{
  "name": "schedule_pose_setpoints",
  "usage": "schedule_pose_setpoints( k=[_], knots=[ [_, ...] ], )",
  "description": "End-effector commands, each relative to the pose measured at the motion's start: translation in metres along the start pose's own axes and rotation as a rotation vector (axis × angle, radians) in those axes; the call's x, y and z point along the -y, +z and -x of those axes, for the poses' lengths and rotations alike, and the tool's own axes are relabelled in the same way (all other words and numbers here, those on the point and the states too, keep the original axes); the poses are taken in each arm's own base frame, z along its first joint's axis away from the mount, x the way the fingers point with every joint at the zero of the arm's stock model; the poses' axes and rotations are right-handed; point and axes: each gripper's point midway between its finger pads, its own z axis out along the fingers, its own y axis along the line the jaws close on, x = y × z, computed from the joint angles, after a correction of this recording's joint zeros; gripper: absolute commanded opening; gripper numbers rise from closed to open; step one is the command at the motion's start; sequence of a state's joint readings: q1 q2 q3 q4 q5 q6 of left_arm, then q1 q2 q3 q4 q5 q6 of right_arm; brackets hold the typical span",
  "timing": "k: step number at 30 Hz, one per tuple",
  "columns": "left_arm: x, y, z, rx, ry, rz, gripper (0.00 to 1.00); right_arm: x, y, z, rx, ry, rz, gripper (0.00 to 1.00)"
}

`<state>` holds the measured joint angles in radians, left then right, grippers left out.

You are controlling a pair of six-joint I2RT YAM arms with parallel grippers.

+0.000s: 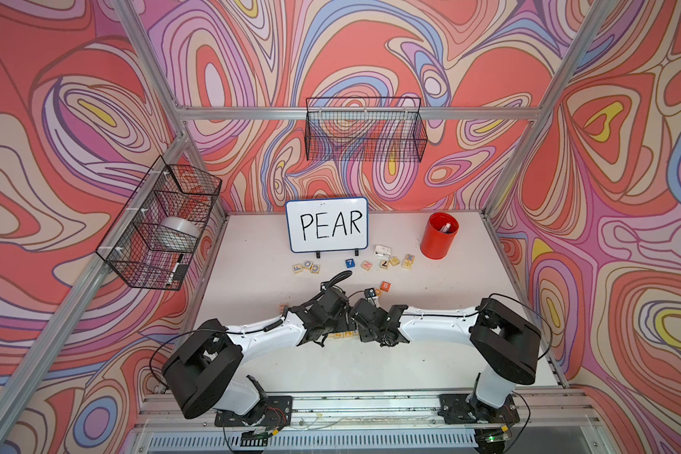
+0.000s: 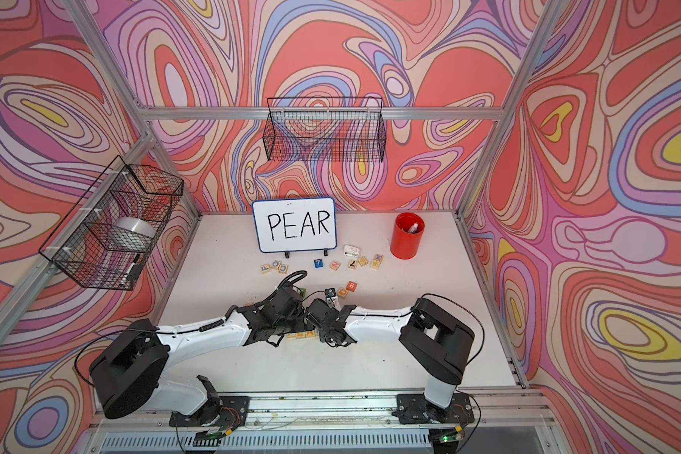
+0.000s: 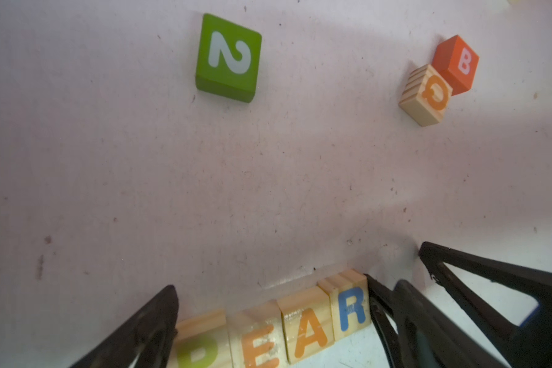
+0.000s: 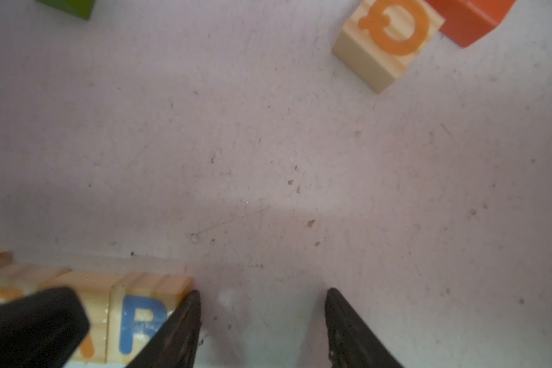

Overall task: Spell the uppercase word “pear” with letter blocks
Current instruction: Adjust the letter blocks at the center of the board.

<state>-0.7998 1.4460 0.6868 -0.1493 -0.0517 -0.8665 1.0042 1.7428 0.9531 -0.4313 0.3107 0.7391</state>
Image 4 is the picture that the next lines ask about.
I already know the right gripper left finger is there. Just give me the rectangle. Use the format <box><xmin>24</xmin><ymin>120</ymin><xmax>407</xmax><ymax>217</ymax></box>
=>
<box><xmin>127</xmin><ymin>290</ymin><xmax>202</xmax><ymax>368</ymax></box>

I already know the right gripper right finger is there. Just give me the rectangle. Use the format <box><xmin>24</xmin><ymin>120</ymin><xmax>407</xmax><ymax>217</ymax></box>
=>
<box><xmin>324</xmin><ymin>288</ymin><xmax>402</xmax><ymax>368</ymax></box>

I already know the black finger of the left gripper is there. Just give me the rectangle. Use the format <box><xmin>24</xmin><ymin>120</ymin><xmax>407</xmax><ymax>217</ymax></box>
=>
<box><xmin>0</xmin><ymin>287</ymin><xmax>90</xmax><ymax>367</ymax></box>

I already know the wooden block letter R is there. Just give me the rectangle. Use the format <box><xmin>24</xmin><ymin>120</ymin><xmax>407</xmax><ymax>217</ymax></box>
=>
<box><xmin>107</xmin><ymin>272</ymin><xmax>194</xmax><ymax>364</ymax></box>

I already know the wooden block letter A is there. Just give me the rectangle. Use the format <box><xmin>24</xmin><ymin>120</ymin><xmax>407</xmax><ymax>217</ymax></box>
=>
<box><xmin>38</xmin><ymin>271</ymin><xmax>123</xmax><ymax>363</ymax></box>

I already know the wooden block letter E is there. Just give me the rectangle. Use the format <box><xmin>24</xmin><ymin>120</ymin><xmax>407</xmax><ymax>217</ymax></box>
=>
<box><xmin>0</xmin><ymin>264</ymin><xmax>71</xmax><ymax>304</ymax></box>

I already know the wooden block letter Q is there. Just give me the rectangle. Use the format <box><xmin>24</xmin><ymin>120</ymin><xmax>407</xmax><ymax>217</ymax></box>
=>
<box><xmin>332</xmin><ymin>0</ymin><xmax>445</xmax><ymax>93</ymax></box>

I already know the red block letter B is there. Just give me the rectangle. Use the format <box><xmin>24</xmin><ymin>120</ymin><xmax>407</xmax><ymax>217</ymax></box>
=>
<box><xmin>426</xmin><ymin>0</ymin><xmax>516</xmax><ymax>48</ymax></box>

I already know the green block number 2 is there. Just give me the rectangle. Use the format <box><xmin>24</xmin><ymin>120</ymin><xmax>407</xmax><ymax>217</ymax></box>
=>
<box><xmin>38</xmin><ymin>0</ymin><xmax>96</xmax><ymax>21</ymax></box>

